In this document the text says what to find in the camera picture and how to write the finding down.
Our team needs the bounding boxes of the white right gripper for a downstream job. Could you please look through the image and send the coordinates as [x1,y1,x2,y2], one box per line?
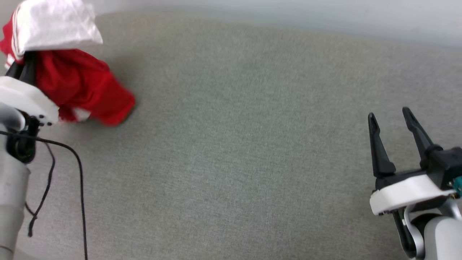
[368,107,456,217]

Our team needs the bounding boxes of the thick black cable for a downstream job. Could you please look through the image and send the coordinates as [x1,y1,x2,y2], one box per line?
[0,130,89,260]

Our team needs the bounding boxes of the red and white sports jersey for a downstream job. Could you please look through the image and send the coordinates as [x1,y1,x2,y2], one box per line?
[0,0,136,127]

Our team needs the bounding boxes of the thin black cable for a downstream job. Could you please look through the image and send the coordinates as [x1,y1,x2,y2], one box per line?
[25,142,57,238]

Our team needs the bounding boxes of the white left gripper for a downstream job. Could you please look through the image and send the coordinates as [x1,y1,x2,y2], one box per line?
[0,51,60,127]

